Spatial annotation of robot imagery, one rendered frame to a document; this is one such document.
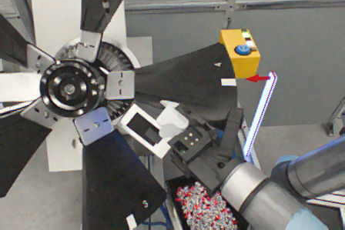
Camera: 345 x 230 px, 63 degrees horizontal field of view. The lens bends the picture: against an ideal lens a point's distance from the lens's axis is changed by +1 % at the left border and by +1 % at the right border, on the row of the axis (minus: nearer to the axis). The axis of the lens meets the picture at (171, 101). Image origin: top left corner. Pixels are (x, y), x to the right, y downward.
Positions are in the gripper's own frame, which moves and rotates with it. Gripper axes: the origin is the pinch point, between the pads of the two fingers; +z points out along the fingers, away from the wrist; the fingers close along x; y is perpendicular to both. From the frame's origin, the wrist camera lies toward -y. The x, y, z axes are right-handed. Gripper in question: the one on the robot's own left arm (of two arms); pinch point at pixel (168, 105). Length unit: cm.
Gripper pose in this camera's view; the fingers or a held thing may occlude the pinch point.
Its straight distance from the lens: 59.6
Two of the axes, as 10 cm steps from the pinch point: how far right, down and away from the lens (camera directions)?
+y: -7.5, 5.5, -3.6
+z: -6.5, -5.5, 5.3
